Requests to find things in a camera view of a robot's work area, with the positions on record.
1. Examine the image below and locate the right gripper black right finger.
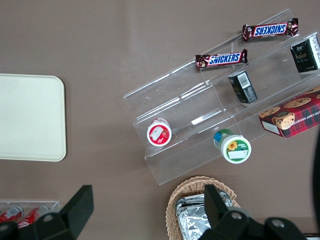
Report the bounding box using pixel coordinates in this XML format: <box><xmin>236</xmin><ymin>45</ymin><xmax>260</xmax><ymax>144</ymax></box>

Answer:
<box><xmin>202</xmin><ymin>184</ymin><xmax>261</xmax><ymax>240</ymax></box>

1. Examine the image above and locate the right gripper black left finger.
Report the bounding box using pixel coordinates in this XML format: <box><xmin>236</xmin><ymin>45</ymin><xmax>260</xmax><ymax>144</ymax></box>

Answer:
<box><xmin>32</xmin><ymin>184</ymin><xmax>95</xmax><ymax>240</ymax></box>

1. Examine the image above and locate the foil wrapped sandwich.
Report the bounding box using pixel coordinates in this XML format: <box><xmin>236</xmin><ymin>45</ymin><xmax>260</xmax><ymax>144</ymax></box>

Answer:
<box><xmin>174</xmin><ymin>188</ymin><xmax>235</xmax><ymax>240</ymax></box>

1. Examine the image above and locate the light wicker basket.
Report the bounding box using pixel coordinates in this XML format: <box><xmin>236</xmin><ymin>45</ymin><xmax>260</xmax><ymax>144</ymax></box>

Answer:
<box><xmin>165</xmin><ymin>176</ymin><xmax>242</xmax><ymax>240</ymax></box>

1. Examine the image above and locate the beige plastic tray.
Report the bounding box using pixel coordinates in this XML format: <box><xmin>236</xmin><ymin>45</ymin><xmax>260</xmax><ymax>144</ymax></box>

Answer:
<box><xmin>0</xmin><ymin>73</ymin><xmax>67</xmax><ymax>162</ymax></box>

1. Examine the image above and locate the clear acrylic bottle rack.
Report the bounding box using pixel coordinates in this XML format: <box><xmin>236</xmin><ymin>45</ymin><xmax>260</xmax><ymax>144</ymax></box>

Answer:
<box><xmin>0</xmin><ymin>199</ymin><xmax>61</xmax><ymax>226</ymax></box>

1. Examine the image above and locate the red cola bottle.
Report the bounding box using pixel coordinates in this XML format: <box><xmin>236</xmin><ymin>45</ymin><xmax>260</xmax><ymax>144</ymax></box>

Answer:
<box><xmin>0</xmin><ymin>204</ymin><xmax>25</xmax><ymax>223</ymax></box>
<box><xmin>18</xmin><ymin>204</ymin><xmax>50</xmax><ymax>228</ymax></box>

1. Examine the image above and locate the green sunflower lid cup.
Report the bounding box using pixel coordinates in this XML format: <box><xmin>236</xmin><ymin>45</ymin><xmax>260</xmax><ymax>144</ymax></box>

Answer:
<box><xmin>213</xmin><ymin>128</ymin><xmax>252</xmax><ymax>165</ymax></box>

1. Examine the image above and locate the strawberry yogurt cup red lid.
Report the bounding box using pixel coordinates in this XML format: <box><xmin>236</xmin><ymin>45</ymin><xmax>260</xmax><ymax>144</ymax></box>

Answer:
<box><xmin>146</xmin><ymin>117</ymin><xmax>173</xmax><ymax>147</ymax></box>

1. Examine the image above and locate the clear acrylic stepped shelf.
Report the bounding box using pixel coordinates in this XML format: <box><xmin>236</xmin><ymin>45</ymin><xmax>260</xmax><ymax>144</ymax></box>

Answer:
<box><xmin>122</xmin><ymin>8</ymin><xmax>320</xmax><ymax>186</ymax></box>

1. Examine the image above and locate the red tartan cookie box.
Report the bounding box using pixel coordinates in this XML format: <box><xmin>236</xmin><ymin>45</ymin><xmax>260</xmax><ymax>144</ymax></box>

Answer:
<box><xmin>258</xmin><ymin>86</ymin><xmax>320</xmax><ymax>139</ymax></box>

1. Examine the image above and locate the small black carton box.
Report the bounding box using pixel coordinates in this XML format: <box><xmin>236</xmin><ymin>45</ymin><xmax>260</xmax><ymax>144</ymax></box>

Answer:
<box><xmin>228</xmin><ymin>70</ymin><xmax>258</xmax><ymax>104</ymax></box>
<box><xmin>289</xmin><ymin>33</ymin><xmax>320</xmax><ymax>74</ymax></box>

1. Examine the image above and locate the Snickers chocolate bar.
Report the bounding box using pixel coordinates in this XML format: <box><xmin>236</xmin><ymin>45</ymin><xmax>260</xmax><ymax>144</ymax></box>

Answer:
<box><xmin>194</xmin><ymin>48</ymin><xmax>249</xmax><ymax>72</ymax></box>
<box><xmin>241</xmin><ymin>17</ymin><xmax>300</xmax><ymax>43</ymax></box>

